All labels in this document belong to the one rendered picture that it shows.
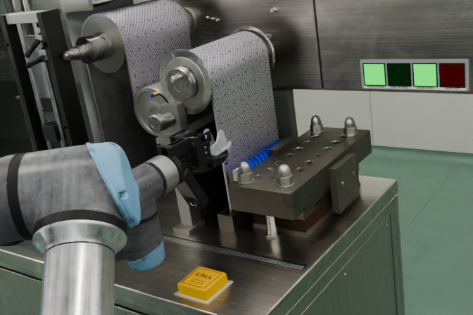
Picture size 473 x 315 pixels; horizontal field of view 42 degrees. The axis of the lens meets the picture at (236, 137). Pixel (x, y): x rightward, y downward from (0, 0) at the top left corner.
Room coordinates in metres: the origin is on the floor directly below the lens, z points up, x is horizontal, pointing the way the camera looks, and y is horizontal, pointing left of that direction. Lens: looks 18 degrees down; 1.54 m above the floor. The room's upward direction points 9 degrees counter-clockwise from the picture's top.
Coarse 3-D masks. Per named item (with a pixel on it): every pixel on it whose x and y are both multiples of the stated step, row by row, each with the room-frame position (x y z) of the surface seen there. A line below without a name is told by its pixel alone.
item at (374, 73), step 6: (366, 66) 1.41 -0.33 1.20; (372, 66) 1.40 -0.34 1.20; (378, 66) 1.39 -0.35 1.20; (366, 72) 1.41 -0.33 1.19; (372, 72) 1.40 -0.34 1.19; (378, 72) 1.39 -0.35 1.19; (366, 78) 1.41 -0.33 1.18; (372, 78) 1.40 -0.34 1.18; (378, 78) 1.39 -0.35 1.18; (384, 78) 1.38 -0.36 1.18; (372, 84) 1.40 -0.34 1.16; (378, 84) 1.39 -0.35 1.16; (384, 84) 1.38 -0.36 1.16
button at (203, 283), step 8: (192, 272) 1.07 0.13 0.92; (200, 272) 1.06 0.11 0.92; (208, 272) 1.06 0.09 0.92; (216, 272) 1.06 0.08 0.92; (184, 280) 1.04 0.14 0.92; (192, 280) 1.04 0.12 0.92; (200, 280) 1.04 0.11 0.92; (208, 280) 1.03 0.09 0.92; (216, 280) 1.03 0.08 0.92; (224, 280) 1.04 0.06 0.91; (184, 288) 1.03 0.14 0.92; (192, 288) 1.01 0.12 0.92; (200, 288) 1.01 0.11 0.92; (208, 288) 1.00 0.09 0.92; (216, 288) 1.02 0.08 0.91; (192, 296) 1.02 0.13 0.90; (200, 296) 1.00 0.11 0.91; (208, 296) 1.00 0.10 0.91
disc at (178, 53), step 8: (168, 56) 1.34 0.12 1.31; (176, 56) 1.33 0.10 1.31; (184, 56) 1.31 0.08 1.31; (192, 56) 1.30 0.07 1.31; (200, 64) 1.29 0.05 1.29; (160, 72) 1.36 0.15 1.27; (208, 72) 1.28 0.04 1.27; (160, 80) 1.36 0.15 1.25; (208, 80) 1.28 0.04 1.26; (208, 88) 1.28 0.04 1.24; (168, 96) 1.35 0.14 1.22; (208, 96) 1.28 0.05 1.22; (200, 104) 1.30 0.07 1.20; (208, 104) 1.29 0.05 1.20; (192, 112) 1.32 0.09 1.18
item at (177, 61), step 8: (168, 64) 1.34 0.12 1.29; (176, 64) 1.33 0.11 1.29; (184, 64) 1.31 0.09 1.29; (192, 64) 1.30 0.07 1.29; (200, 72) 1.29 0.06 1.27; (200, 80) 1.29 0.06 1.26; (200, 88) 1.29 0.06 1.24; (200, 96) 1.30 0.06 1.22; (184, 104) 1.33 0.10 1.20; (192, 104) 1.31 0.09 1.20
